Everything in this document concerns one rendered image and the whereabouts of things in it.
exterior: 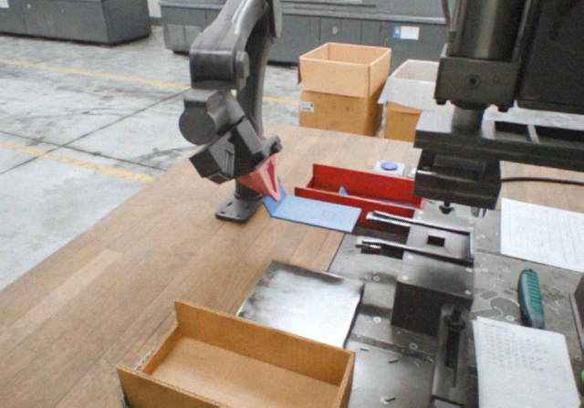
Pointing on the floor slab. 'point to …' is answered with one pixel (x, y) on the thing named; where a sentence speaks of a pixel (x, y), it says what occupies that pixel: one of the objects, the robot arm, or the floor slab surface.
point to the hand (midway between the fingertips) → (275, 196)
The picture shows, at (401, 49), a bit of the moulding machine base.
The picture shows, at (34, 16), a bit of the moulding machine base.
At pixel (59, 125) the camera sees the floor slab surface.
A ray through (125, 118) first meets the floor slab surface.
